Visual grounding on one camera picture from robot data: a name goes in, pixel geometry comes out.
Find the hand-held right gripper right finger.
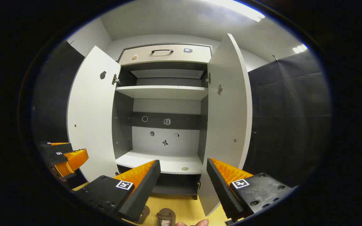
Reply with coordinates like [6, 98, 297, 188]
[206, 158, 294, 222]

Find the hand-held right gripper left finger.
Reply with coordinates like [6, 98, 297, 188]
[74, 159, 162, 223]

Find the brown fuzzy shoe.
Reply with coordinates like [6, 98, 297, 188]
[156, 208, 176, 226]
[138, 206, 150, 224]

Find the white cabinet door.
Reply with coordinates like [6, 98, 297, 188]
[67, 46, 122, 182]
[198, 33, 253, 217]

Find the white shoe cabinet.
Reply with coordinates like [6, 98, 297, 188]
[67, 33, 253, 217]

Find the dark cabinet base board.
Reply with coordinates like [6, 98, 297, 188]
[151, 185, 200, 196]

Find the white cabinet shelf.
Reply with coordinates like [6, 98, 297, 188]
[116, 85, 209, 101]
[116, 150, 203, 175]

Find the white cabinet drawer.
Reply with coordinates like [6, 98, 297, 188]
[118, 44, 213, 66]

